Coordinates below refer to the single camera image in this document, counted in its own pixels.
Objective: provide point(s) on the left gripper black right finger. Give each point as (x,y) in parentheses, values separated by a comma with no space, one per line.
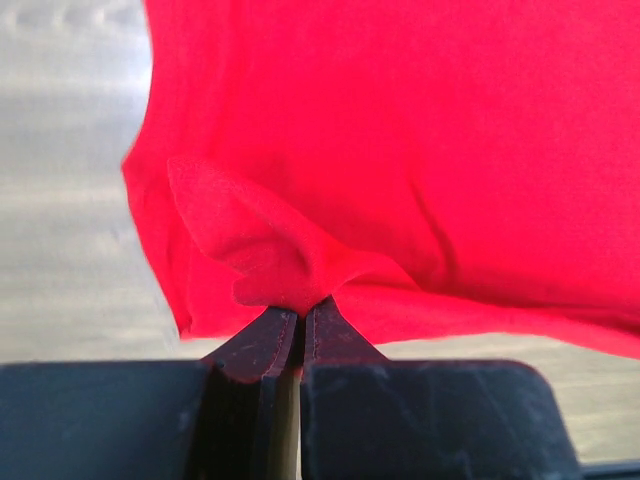
(331,341)

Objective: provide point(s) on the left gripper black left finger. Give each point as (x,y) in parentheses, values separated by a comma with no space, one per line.
(248,418)

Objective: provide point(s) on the red t shirt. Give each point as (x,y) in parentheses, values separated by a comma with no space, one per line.
(438,168)

